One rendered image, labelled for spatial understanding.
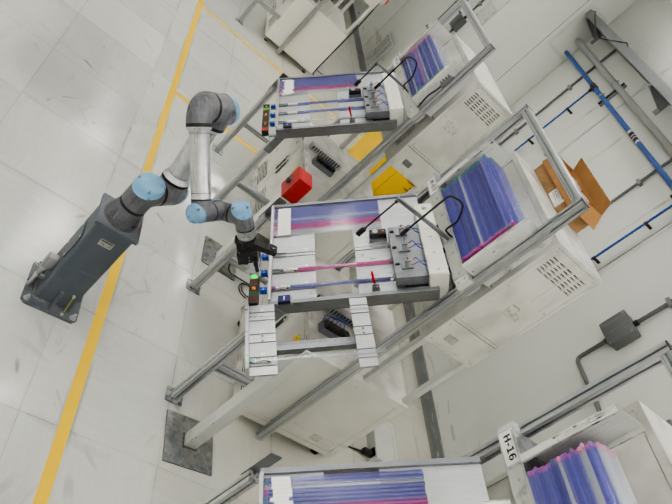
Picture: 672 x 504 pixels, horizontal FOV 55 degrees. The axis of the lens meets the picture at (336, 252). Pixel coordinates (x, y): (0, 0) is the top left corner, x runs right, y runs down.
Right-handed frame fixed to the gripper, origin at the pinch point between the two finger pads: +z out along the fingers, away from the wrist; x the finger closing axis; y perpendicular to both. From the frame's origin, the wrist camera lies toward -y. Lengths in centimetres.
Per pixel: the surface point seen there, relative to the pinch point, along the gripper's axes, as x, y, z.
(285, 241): -32.1, -9.0, 9.9
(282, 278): -6.7, -8.0, 9.9
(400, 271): 2, -58, 4
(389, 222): -39, -58, 10
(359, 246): -23.7, -42.7, 9.9
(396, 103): -143, -74, 3
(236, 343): 13.9, 13.4, 26.0
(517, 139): -260, -187, 107
